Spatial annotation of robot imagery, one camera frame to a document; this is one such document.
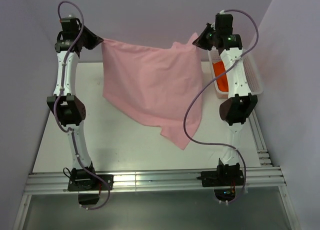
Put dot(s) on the white plastic basket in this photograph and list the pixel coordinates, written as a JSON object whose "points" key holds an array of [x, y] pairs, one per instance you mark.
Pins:
{"points": [[251, 71]]}

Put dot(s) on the pink t shirt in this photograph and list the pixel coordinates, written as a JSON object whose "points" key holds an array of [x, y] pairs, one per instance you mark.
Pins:
{"points": [[156, 87]]}

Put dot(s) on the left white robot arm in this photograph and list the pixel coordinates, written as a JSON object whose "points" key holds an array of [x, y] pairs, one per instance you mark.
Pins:
{"points": [[67, 109]]}

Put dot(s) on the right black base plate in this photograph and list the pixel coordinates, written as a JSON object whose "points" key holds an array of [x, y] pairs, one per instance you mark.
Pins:
{"points": [[228, 182]]}

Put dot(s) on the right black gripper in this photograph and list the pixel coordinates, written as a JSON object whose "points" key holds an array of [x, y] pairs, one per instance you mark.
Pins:
{"points": [[200, 41]]}

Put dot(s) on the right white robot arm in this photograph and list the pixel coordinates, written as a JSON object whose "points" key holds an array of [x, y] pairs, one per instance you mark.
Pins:
{"points": [[240, 102]]}

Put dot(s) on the aluminium rail frame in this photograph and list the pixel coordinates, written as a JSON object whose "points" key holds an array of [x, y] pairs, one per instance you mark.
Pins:
{"points": [[266, 175]]}

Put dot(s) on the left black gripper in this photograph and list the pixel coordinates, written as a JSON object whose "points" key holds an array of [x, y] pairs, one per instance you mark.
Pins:
{"points": [[90, 34]]}

